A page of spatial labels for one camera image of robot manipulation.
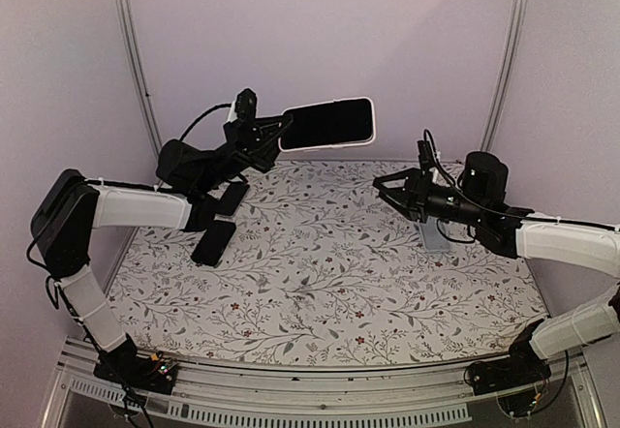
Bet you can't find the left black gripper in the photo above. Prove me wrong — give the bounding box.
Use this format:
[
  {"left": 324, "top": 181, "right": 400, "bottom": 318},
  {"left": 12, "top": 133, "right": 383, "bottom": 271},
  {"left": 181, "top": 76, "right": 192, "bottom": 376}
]
[{"left": 195, "top": 113, "right": 298, "bottom": 193}]

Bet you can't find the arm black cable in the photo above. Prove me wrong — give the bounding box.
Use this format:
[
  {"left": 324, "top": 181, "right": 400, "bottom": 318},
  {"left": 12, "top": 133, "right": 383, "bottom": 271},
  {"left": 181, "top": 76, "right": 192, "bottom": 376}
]
[
  {"left": 26, "top": 238, "right": 64, "bottom": 311},
  {"left": 422, "top": 128, "right": 620, "bottom": 235}
]

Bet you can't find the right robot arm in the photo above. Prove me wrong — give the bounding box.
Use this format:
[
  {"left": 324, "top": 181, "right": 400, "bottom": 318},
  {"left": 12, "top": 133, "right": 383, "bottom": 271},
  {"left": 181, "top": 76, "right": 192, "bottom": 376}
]
[{"left": 373, "top": 145, "right": 619, "bottom": 385}]

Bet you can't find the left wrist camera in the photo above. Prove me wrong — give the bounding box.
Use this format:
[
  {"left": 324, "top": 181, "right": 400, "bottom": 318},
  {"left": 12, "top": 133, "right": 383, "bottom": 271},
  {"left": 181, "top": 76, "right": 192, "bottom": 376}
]
[{"left": 227, "top": 88, "right": 258, "bottom": 122}]

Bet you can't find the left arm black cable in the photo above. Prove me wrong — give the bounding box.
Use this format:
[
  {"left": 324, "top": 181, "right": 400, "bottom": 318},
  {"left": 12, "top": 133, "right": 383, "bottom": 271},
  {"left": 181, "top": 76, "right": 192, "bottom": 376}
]
[{"left": 26, "top": 238, "right": 64, "bottom": 311}]

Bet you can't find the black phone on table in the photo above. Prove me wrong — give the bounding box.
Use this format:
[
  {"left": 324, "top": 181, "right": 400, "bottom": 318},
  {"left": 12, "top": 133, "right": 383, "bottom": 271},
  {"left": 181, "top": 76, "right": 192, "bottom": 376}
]
[{"left": 191, "top": 220, "right": 236, "bottom": 267}]

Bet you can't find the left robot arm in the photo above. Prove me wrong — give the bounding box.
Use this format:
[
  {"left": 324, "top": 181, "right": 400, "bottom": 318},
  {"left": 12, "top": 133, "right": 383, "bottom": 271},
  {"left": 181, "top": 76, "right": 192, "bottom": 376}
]
[{"left": 28, "top": 114, "right": 293, "bottom": 383}]

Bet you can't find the front aluminium rail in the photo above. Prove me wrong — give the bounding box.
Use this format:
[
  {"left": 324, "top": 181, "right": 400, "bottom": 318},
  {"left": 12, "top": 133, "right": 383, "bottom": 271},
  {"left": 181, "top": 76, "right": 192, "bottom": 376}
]
[{"left": 42, "top": 339, "right": 606, "bottom": 427}]

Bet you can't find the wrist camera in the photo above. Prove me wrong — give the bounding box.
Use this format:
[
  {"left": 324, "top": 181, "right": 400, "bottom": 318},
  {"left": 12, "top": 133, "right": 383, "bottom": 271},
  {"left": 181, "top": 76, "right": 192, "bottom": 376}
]
[
  {"left": 227, "top": 88, "right": 258, "bottom": 122},
  {"left": 418, "top": 139, "right": 440, "bottom": 172}
]

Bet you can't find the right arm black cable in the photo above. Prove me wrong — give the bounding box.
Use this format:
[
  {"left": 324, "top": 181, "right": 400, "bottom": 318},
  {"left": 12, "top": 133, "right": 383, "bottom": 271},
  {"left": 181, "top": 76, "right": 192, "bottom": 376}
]
[{"left": 422, "top": 128, "right": 620, "bottom": 235}]

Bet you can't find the floral table mat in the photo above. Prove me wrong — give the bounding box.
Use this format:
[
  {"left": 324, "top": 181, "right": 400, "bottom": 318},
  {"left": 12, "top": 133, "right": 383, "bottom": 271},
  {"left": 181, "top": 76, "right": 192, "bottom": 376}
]
[{"left": 108, "top": 162, "right": 546, "bottom": 367}]

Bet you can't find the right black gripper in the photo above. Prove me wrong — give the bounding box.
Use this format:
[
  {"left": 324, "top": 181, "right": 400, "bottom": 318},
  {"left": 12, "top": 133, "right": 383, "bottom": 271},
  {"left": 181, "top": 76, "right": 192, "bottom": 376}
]
[{"left": 373, "top": 168, "right": 487, "bottom": 227}]

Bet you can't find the aluminium post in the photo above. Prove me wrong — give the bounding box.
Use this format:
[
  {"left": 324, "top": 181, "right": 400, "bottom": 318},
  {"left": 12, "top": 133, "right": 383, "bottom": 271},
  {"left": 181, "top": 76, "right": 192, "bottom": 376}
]
[
  {"left": 480, "top": 0, "right": 528, "bottom": 152},
  {"left": 115, "top": 0, "right": 163, "bottom": 157}
]

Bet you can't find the pink phone case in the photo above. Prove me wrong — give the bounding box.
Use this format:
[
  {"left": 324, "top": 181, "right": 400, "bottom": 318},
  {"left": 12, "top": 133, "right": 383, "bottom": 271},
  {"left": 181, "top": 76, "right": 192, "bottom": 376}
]
[{"left": 277, "top": 96, "right": 377, "bottom": 153}]

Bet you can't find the left rear aluminium post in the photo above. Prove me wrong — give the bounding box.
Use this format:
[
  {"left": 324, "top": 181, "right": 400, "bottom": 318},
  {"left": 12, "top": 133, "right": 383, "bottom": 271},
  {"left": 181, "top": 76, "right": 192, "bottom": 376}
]
[{"left": 115, "top": 0, "right": 163, "bottom": 157}]

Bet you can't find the black phone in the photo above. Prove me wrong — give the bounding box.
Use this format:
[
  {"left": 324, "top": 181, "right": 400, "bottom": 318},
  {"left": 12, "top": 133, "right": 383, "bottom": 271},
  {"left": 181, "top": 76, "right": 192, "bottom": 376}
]
[
  {"left": 191, "top": 220, "right": 236, "bottom": 267},
  {"left": 215, "top": 182, "right": 249, "bottom": 217}
]

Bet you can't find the right rear aluminium post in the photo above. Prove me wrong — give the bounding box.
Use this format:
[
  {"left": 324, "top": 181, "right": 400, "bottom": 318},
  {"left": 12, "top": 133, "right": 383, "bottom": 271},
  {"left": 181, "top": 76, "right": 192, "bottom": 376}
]
[{"left": 480, "top": 0, "right": 528, "bottom": 152}]

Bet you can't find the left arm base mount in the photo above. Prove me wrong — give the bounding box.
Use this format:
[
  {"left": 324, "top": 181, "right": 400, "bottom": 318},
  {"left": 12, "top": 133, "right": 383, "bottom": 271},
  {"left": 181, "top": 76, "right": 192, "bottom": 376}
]
[{"left": 93, "top": 349, "right": 178, "bottom": 395}]

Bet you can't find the light blue phone case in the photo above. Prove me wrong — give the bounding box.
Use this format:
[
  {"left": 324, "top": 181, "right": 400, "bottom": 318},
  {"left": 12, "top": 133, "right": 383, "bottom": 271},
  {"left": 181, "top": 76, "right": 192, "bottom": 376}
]
[{"left": 418, "top": 218, "right": 450, "bottom": 254}]

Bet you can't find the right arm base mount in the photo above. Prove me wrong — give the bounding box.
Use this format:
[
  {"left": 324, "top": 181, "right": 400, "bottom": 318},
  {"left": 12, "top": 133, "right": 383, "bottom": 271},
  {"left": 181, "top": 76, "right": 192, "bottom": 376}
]
[{"left": 463, "top": 356, "right": 551, "bottom": 418}]

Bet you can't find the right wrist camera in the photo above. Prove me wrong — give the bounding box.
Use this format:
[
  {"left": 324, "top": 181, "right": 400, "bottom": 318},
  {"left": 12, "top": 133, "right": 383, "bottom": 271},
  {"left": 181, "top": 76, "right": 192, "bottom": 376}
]
[{"left": 418, "top": 139, "right": 440, "bottom": 172}]

